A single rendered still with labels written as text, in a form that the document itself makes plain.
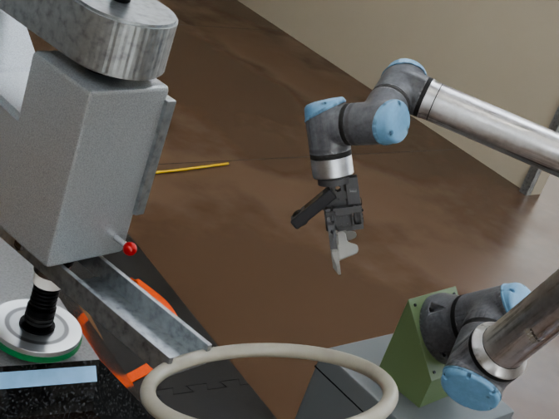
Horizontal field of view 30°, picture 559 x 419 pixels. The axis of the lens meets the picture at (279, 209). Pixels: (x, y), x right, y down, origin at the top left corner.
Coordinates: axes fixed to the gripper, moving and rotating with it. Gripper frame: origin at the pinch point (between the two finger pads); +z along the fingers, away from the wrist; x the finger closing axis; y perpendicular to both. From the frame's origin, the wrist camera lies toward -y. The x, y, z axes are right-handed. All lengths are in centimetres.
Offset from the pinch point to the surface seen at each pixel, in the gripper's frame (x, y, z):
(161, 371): -31.2, -35.7, 7.7
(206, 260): 242, -65, 60
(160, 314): -10.3, -38.5, 2.8
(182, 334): -14.6, -33.6, 6.4
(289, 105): 482, -29, 23
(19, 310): 12, -76, 5
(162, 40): -14, -28, -55
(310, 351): -15.8, -7.2, 13.0
